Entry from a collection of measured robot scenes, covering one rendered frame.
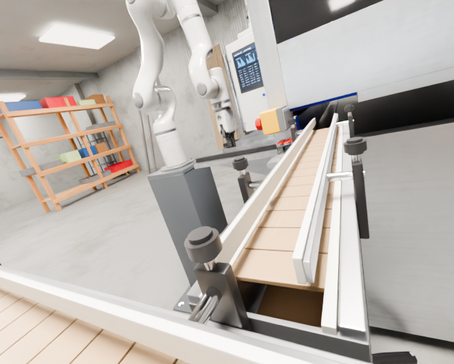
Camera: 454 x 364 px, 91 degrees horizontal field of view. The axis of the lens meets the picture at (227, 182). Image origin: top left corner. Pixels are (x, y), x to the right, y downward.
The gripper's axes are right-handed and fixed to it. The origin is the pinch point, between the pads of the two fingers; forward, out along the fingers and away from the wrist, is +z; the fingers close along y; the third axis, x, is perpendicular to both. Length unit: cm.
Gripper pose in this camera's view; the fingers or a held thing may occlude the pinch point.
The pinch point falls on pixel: (231, 143)
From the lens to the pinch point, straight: 103.0
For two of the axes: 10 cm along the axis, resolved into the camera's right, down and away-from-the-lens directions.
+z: 2.7, 9.2, 2.9
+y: 4.3, -3.8, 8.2
